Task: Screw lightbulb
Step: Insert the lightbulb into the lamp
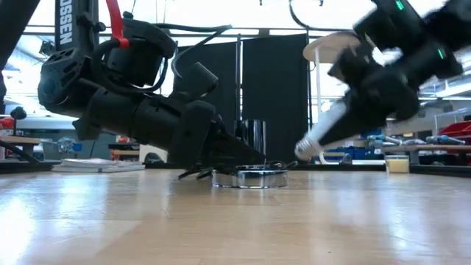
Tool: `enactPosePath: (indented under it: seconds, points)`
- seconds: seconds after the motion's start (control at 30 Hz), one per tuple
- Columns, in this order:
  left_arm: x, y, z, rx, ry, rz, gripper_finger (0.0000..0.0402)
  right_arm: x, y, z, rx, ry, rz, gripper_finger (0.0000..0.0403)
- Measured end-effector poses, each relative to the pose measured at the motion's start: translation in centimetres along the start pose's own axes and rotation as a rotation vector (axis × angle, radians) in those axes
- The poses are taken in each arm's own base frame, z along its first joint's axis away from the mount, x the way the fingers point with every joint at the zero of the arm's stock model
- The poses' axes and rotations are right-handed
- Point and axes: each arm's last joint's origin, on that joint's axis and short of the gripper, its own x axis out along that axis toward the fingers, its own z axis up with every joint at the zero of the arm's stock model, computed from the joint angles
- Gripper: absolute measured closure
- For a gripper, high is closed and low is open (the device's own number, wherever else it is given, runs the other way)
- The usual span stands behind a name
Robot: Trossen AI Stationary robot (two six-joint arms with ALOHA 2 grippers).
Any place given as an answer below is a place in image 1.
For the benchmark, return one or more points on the black ceiling-mounted device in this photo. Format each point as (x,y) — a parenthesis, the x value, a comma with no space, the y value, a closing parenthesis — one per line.
(47,48)

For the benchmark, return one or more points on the blue storage bins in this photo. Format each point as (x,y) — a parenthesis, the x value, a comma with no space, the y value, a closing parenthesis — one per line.
(362,152)

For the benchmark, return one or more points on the low wooden shelf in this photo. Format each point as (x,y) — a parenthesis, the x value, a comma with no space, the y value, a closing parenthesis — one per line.
(123,152)

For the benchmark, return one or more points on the yellow candle jar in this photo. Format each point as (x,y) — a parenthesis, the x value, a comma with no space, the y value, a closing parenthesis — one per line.
(397,165)

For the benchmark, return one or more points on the red storage bin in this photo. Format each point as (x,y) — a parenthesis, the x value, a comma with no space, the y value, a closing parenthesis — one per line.
(458,130)

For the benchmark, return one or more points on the wooden side table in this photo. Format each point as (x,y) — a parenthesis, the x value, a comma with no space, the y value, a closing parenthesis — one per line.
(18,140)

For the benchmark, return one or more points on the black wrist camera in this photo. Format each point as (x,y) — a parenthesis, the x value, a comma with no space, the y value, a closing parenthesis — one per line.
(351,66)
(195,82)

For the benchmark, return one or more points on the red box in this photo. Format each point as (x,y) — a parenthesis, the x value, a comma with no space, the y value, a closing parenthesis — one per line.
(6,123)

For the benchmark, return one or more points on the blue plastic bag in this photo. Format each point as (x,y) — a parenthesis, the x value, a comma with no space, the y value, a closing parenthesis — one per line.
(68,145)

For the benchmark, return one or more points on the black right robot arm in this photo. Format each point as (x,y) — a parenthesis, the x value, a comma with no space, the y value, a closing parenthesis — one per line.
(423,37)

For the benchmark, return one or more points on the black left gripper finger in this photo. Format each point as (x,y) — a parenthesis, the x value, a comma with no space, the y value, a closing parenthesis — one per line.
(195,136)

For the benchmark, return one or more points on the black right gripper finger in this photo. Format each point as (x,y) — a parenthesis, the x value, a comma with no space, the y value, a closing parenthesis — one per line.
(353,123)

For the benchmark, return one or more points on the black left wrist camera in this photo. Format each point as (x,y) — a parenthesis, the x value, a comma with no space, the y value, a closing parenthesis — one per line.
(195,82)

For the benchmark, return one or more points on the black round-headed stand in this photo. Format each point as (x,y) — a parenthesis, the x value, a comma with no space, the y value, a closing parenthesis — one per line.
(18,113)

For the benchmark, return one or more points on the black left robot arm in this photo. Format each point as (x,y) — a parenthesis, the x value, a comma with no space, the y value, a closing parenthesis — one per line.
(59,81)

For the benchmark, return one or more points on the wooden workbench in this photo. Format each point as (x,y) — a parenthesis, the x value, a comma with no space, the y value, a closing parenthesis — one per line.
(434,149)

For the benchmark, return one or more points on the grey blue power tool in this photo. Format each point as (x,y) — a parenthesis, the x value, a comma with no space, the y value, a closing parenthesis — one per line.
(386,140)
(443,140)
(415,142)

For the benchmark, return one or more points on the chrome lamp stand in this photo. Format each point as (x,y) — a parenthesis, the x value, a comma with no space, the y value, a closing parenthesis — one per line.
(250,178)

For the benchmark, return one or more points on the black partition panel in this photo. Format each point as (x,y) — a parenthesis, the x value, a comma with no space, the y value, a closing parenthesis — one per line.
(276,92)
(226,73)

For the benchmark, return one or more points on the white lightbulb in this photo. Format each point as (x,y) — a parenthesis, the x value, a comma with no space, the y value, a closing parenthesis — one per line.
(320,132)

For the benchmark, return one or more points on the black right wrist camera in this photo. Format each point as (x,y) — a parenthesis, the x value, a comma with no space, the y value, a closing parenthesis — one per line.
(351,66)

